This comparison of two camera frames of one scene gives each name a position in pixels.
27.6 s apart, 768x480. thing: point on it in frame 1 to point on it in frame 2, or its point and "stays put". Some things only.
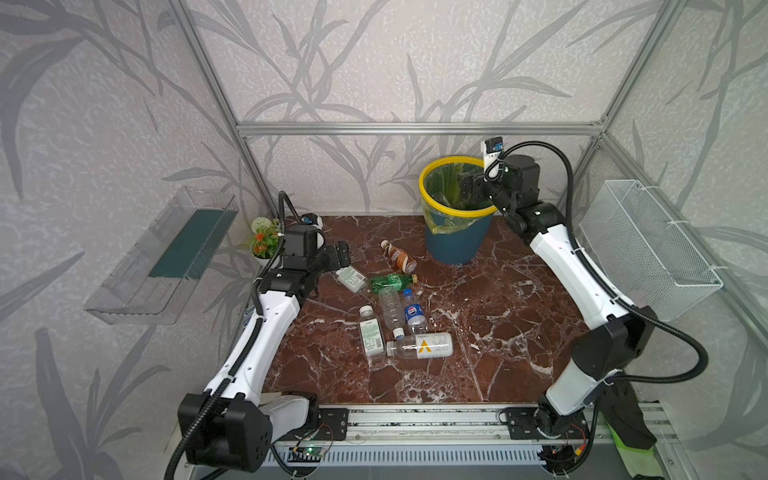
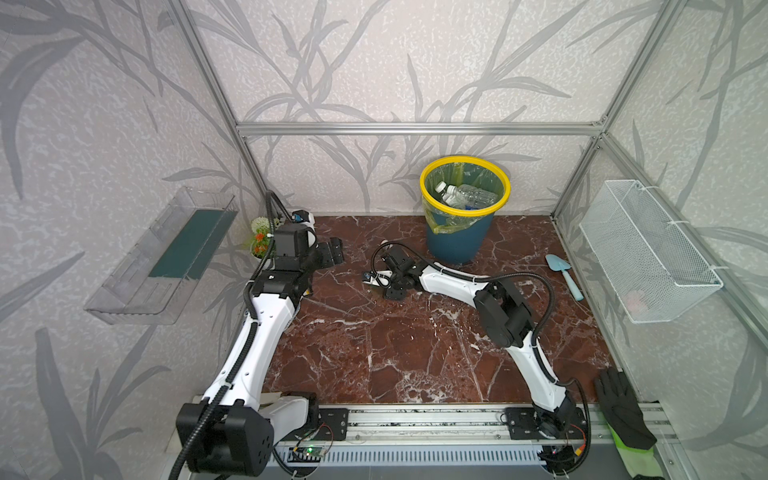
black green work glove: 625,421 stays put
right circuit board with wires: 560,458 stays put
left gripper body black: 341,255 stays put
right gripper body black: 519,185 to 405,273
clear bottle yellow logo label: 422,346 to 448,198
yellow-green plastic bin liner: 442,186 stays put
